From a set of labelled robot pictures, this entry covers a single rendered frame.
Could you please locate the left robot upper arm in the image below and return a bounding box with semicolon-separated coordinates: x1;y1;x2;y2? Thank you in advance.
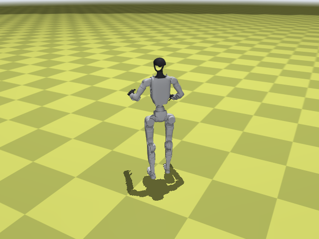
133;78;152;101

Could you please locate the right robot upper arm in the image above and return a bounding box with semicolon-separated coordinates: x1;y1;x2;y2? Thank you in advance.
170;76;184;98

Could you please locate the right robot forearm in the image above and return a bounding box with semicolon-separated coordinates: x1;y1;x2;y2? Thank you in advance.
171;94;179;100

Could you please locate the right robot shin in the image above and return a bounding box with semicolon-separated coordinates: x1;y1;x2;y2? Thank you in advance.
165;141;172;170

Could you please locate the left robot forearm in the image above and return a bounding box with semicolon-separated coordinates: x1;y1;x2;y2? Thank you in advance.
130;93;136;101

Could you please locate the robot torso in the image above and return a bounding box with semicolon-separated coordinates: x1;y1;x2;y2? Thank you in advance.
150;74;171;122

